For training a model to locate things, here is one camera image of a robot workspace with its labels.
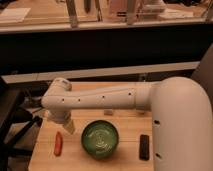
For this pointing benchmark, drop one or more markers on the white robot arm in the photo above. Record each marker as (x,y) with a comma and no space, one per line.
(182,116)

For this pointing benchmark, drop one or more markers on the black chair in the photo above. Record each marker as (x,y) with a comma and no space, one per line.
(11,112)

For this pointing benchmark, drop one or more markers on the green ceramic bowl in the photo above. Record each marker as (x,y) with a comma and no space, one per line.
(100,139)

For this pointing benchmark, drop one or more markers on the black rectangular bar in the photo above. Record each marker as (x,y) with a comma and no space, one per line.
(144,147)

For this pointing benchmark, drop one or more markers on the white paper sheet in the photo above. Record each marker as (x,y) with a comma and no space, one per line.
(13,15)

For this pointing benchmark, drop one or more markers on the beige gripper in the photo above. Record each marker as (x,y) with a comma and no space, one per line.
(69,126)

